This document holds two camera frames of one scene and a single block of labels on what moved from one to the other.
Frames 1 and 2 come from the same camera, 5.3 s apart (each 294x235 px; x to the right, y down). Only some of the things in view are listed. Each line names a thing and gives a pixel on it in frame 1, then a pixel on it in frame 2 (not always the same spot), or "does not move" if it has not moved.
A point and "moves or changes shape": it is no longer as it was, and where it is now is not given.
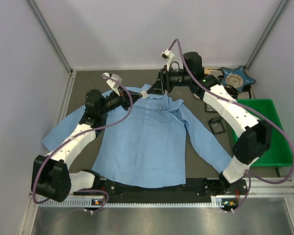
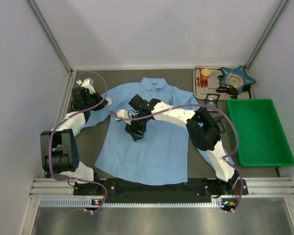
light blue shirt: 142,143 moves or changes shape
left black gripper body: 125,98 to 98,98
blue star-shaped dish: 237,77 does not move
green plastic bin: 279,154 does not move
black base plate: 114,191 does not move
